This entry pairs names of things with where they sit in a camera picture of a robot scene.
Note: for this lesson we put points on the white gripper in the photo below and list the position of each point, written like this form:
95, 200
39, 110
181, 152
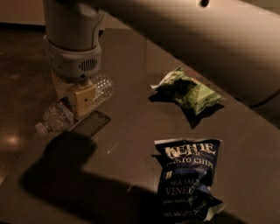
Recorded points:
73, 65

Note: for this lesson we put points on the clear plastic water bottle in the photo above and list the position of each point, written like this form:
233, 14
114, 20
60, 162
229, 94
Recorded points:
75, 102

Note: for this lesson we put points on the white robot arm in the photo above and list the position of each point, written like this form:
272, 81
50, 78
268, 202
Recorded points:
235, 45

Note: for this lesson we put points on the green chip bag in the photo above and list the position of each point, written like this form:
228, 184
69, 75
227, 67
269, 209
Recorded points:
187, 92

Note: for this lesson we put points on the blue Kettle chips bag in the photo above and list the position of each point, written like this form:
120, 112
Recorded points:
184, 188

